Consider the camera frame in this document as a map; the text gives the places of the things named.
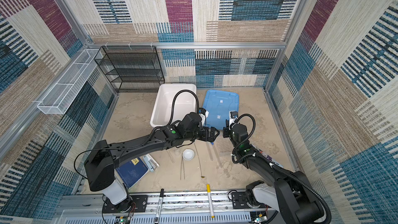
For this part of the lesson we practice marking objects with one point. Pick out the blue notebook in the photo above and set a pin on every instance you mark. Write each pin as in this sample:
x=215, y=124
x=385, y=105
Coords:
x=132, y=171

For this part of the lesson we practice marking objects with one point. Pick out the white wire basket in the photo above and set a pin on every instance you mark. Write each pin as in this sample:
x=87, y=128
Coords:
x=60, y=97

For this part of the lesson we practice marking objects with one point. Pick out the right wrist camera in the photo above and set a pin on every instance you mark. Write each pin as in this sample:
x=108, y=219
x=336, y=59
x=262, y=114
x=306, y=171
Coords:
x=233, y=116

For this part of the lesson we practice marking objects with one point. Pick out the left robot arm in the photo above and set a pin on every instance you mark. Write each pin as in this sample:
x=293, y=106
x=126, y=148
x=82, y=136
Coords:
x=104, y=158

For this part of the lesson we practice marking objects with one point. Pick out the black marker pen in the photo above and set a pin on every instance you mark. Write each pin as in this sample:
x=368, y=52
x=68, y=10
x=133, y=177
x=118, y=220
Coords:
x=160, y=202

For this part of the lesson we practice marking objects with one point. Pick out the blue plastic lid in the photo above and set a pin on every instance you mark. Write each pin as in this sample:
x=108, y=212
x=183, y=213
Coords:
x=218, y=105

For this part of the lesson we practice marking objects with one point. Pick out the long metal spatula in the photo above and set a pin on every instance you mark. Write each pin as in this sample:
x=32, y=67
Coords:
x=199, y=160

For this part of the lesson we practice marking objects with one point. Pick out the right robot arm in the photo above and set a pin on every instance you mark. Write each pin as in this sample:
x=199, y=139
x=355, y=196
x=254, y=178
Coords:
x=298, y=202

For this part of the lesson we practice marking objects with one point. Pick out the colourful treehouse paperback book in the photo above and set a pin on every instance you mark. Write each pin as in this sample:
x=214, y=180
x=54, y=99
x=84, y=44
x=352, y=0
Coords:
x=266, y=156

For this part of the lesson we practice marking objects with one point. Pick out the black mesh shelf rack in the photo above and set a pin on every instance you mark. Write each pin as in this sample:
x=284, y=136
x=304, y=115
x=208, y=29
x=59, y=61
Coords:
x=131, y=68

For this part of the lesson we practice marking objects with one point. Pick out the metal tweezers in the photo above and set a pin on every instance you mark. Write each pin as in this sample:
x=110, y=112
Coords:
x=182, y=171

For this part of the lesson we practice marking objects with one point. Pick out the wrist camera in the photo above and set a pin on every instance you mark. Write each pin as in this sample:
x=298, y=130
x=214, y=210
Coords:
x=233, y=116
x=204, y=114

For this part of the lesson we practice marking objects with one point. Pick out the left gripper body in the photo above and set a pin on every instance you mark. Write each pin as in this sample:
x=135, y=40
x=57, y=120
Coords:
x=203, y=136

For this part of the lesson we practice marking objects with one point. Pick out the yellow-capped white marker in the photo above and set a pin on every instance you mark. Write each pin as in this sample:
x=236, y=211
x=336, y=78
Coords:
x=212, y=214

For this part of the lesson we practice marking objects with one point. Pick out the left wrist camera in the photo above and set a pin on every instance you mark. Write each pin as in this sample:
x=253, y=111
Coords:
x=204, y=114

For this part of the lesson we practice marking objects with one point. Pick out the white ceramic dish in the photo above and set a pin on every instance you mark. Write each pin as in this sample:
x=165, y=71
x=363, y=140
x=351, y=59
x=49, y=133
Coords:
x=188, y=154

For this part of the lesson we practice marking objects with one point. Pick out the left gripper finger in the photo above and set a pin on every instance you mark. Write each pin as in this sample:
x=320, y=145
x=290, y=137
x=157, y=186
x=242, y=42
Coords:
x=213, y=137
x=214, y=132

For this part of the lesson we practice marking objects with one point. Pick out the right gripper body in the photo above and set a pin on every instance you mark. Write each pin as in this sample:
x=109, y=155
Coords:
x=230, y=134

